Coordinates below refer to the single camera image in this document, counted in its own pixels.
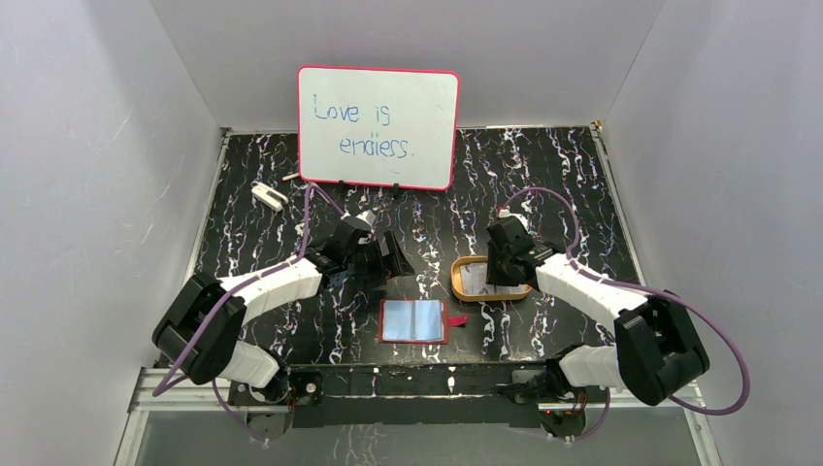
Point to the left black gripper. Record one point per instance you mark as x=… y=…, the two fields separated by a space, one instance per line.
x=376 y=255

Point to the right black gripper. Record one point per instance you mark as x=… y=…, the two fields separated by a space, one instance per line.
x=493 y=277

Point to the tan oval card tray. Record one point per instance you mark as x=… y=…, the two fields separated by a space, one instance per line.
x=456 y=283

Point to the red leather card holder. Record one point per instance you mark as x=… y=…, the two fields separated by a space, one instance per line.
x=418 y=322

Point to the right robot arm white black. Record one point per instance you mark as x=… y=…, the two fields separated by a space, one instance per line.
x=656 y=349

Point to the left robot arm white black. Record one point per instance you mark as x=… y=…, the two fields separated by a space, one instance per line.
x=200 y=331

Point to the cards in tray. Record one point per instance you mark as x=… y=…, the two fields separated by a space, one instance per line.
x=474 y=282

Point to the white board eraser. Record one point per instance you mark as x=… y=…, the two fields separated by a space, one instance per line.
x=269 y=196

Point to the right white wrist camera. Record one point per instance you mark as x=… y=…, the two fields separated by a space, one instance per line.
x=505 y=212

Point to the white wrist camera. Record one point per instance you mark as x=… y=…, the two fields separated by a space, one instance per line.
x=505 y=212
x=367 y=220

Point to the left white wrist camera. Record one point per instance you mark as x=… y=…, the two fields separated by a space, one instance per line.
x=367 y=220

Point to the white board with red frame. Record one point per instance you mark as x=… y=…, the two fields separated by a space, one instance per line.
x=377 y=126

